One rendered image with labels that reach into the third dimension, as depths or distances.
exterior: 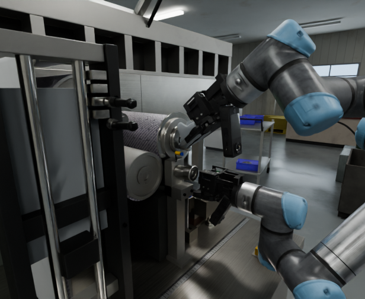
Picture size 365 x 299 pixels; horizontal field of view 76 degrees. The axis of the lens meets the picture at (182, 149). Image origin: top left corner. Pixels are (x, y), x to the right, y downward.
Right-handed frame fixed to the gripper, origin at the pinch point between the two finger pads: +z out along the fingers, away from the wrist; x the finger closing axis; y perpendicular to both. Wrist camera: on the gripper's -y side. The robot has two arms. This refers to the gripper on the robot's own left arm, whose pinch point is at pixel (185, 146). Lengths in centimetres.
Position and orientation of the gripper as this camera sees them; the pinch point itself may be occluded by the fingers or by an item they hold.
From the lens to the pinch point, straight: 61.6
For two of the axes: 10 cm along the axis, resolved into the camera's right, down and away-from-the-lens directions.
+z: -5.9, 5.0, 6.4
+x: -6.4, 1.9, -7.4
